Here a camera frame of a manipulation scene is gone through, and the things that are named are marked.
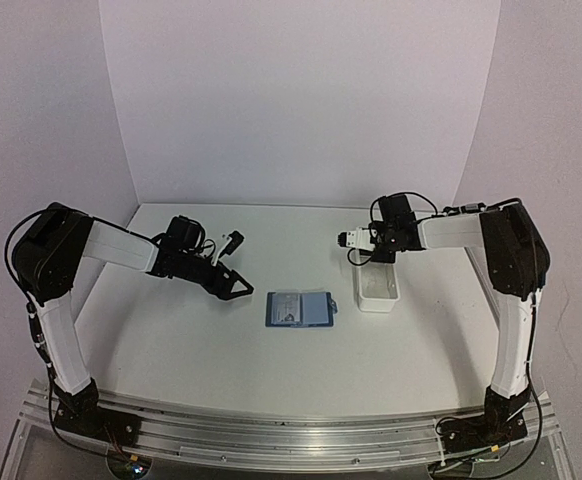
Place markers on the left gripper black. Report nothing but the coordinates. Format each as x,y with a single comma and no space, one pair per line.
223,291

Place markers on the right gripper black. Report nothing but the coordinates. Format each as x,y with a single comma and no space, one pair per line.
389,257

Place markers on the blue leather card holder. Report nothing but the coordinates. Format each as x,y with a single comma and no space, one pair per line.
318,310

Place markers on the white credit card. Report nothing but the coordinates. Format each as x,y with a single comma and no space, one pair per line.
284,309

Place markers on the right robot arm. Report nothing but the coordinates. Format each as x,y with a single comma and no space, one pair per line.
516,263

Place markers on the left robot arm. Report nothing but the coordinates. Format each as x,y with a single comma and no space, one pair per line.
43,254

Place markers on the white plastic tray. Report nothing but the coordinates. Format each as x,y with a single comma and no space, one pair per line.
376,285

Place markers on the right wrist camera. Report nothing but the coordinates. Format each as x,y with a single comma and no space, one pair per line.
362,238

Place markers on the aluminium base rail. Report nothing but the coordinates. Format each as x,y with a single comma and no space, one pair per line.
264,442

